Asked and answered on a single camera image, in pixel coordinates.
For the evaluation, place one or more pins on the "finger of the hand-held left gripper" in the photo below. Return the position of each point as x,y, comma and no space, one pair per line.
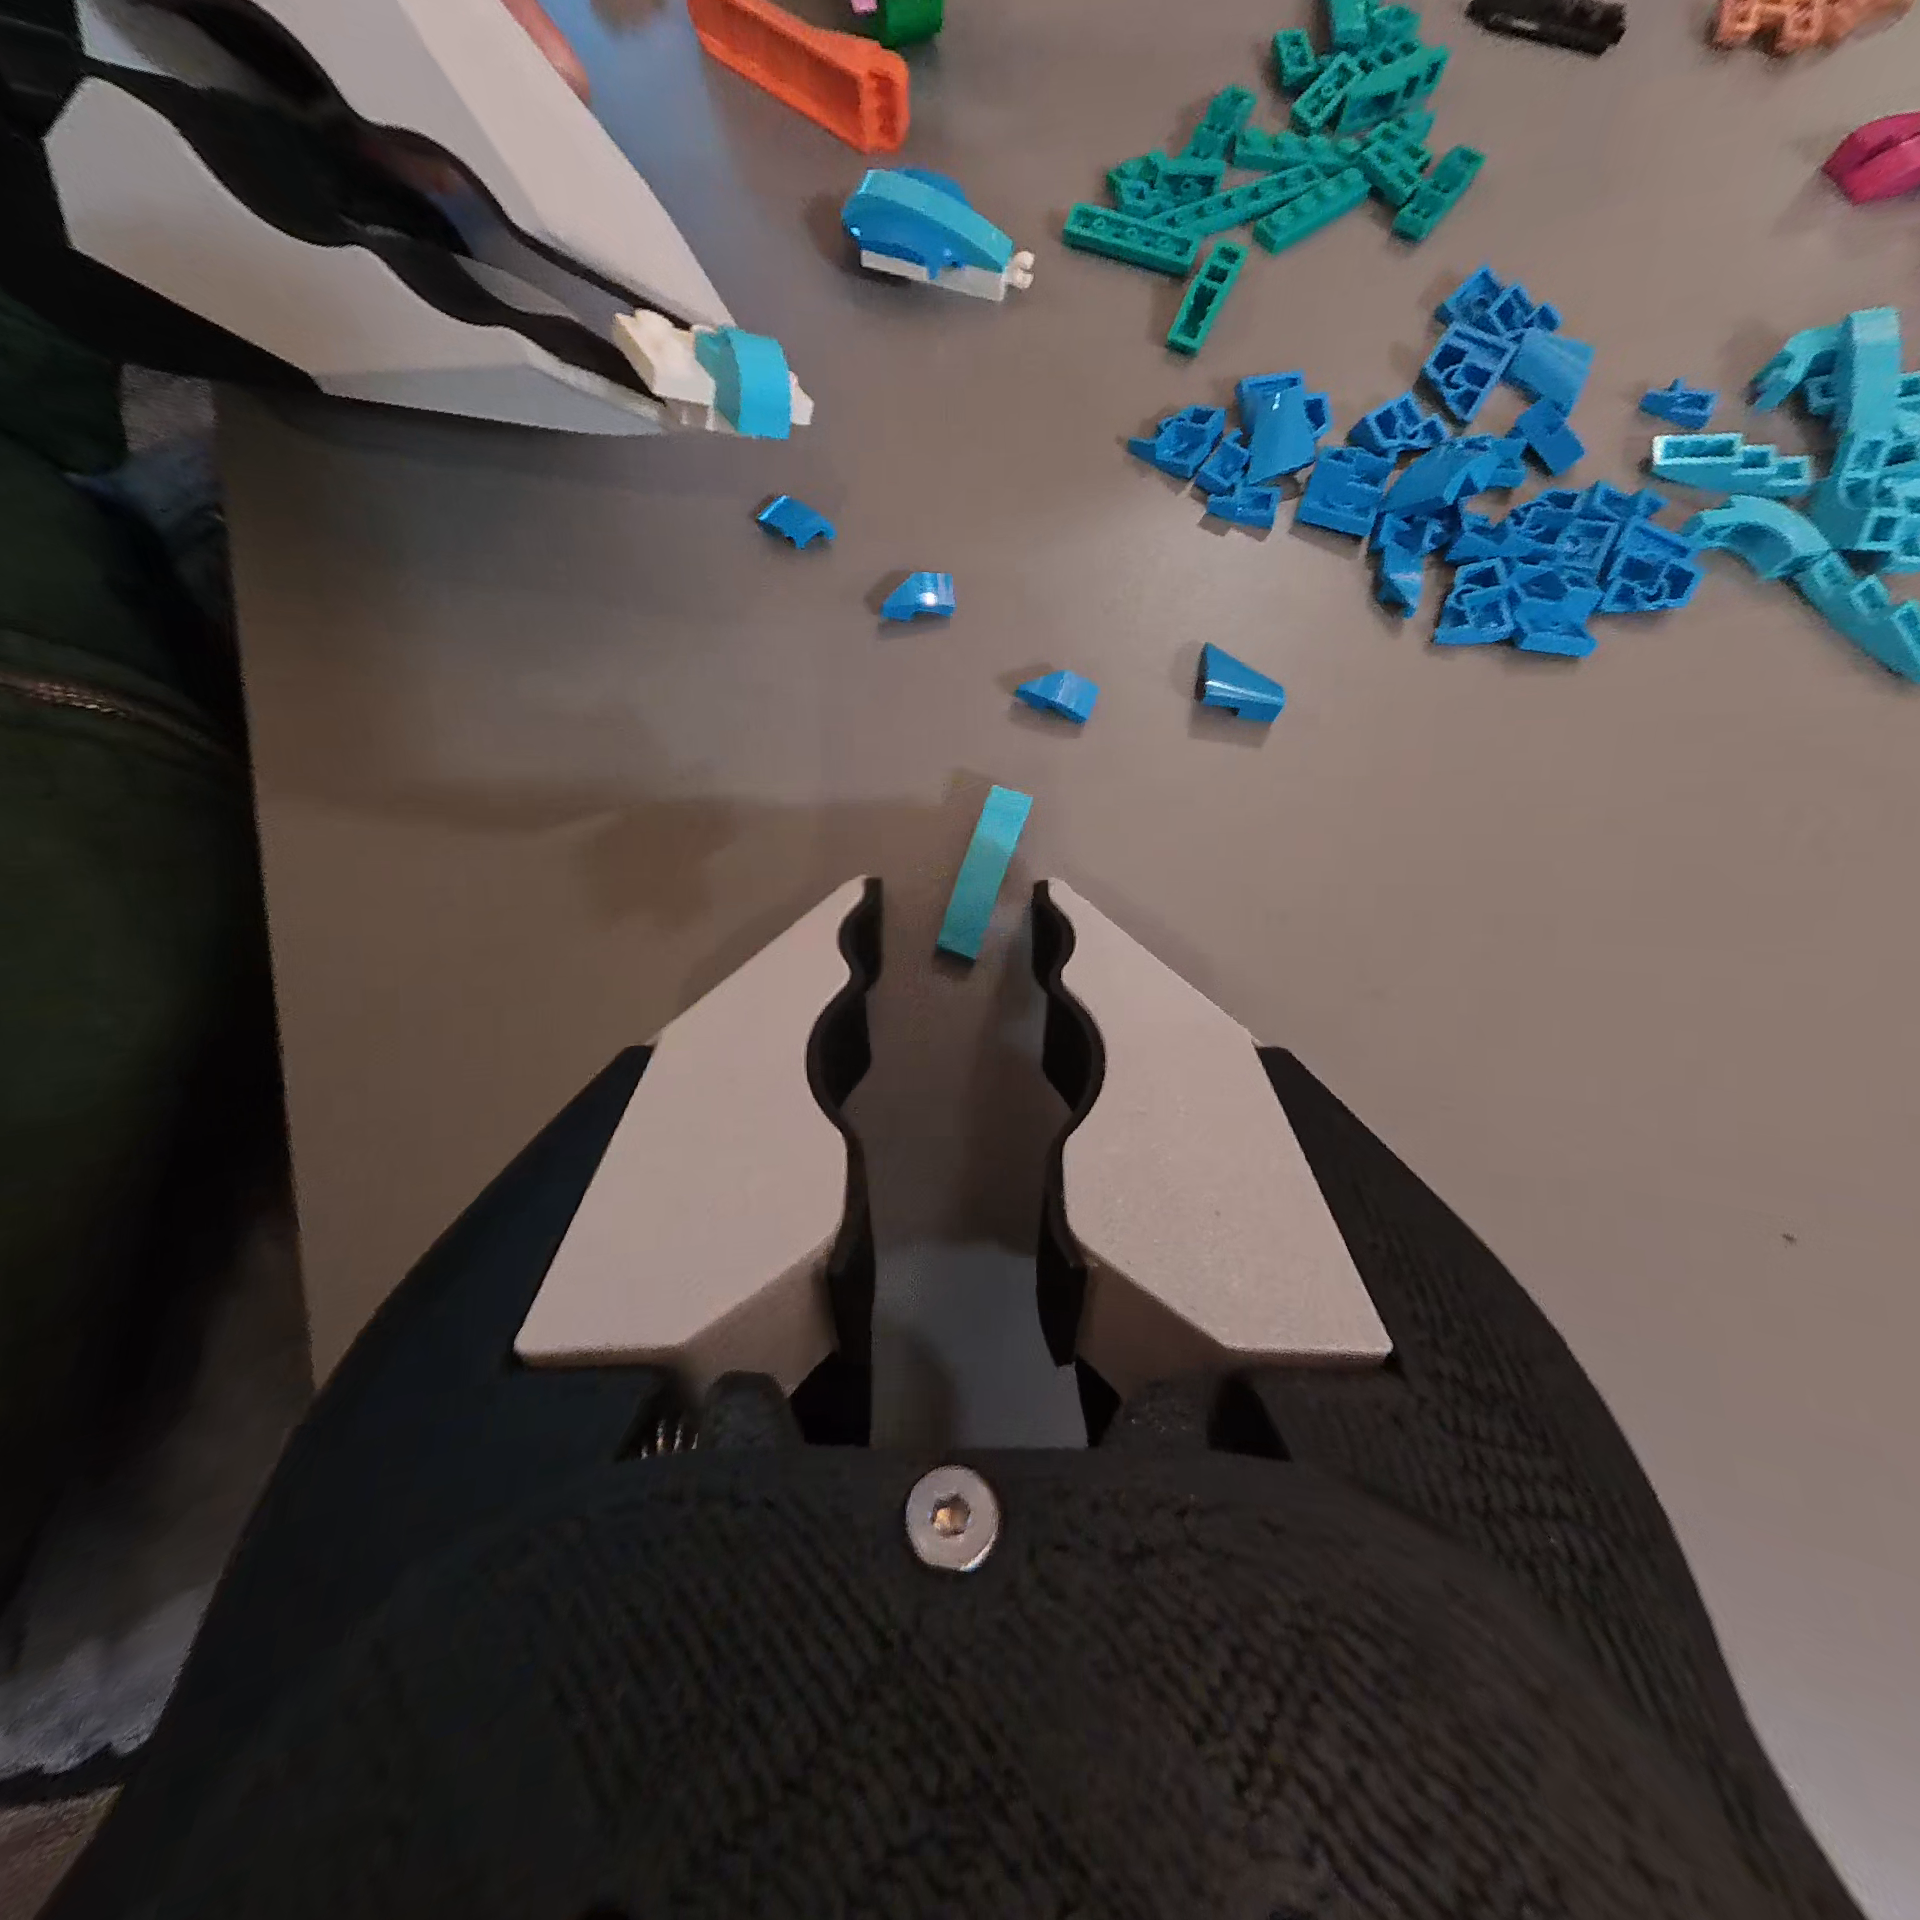
495,105
270,283

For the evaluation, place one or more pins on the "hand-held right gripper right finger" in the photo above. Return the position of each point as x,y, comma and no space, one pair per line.
1214,1200

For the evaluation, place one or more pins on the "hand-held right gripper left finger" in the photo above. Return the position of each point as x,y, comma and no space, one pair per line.
690,1200

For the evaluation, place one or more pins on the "white stepped lego assembly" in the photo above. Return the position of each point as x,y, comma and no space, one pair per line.
662,360

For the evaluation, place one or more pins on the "lego flower model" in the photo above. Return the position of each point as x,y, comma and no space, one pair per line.
901,19

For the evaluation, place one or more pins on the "blue and white lego model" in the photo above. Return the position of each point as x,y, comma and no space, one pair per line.
930,233

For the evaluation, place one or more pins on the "blue curved lego slope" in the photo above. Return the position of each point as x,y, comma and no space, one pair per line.
796,521
917,596
1056,698
1241,686

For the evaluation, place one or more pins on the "pile of blue lego pieces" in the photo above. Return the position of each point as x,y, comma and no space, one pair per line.
1500,539

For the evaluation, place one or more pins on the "pile of teal lego pieces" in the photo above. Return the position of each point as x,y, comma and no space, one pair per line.
1305,194

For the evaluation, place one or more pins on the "pile of turquoise lego pieces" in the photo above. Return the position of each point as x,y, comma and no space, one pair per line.
1861,451

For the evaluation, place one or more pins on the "black lego piece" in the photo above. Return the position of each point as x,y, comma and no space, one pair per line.
1546,23

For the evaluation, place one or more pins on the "pile of pink lego pieces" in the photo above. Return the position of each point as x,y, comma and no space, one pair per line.
1881,159

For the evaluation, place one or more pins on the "pile of coral lego pieces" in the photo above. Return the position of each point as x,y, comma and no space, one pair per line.
1792,23

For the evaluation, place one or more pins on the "orange brick separator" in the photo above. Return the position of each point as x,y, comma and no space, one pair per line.
810,67

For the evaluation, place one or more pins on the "green zip jacket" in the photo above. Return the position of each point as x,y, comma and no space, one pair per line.
120,902

